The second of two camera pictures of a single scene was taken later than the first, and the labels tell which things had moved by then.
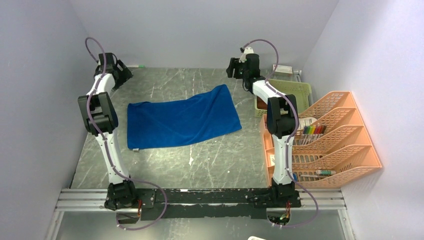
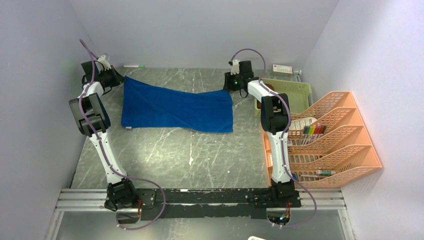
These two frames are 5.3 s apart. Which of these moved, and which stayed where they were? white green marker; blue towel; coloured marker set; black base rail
Moved: blue towel
Stayed: white green marker; black base rail; coloured marker set
